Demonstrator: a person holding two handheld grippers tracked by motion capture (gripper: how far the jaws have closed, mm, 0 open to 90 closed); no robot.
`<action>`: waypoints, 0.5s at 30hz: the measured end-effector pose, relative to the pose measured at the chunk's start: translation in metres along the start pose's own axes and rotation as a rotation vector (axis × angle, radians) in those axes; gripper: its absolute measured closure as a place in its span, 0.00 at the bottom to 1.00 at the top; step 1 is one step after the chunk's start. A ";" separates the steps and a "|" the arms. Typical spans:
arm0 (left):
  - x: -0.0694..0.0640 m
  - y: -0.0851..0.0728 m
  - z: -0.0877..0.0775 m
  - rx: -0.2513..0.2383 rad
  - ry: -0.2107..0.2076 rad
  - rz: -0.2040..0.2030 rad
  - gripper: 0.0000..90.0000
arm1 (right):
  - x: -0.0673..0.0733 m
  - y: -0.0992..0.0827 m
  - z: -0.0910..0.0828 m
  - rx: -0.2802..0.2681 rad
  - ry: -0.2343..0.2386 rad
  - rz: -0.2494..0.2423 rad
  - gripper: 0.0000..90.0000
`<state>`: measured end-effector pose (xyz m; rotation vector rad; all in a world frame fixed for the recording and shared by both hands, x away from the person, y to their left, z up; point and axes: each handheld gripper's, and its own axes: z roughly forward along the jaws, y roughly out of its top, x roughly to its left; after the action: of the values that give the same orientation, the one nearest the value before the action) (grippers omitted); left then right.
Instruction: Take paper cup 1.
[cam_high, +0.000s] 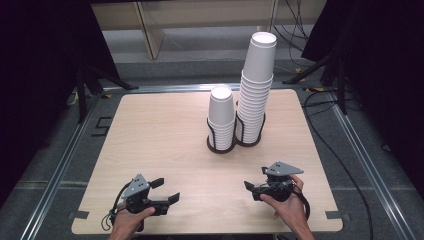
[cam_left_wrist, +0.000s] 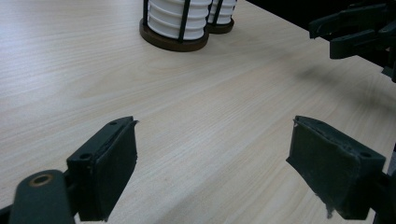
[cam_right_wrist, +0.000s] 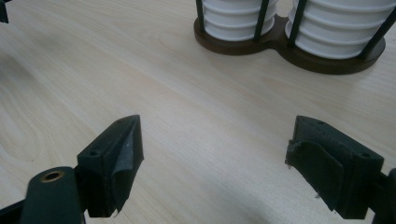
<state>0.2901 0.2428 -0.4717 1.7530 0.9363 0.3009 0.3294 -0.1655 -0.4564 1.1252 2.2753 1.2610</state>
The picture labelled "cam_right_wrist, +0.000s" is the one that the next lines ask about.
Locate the dark wooden cup holder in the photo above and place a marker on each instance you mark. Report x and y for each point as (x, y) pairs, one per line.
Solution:
(327, 66)

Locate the short stack of white cups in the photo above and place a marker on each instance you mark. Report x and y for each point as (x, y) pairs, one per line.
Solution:
(233, 18)

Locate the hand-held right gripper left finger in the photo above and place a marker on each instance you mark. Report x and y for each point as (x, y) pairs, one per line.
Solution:
(106, 168)

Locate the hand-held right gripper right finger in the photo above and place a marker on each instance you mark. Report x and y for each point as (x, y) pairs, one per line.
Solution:
(336, 168)

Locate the tall stack of white cups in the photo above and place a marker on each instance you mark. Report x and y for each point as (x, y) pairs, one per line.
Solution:
(336, 28)

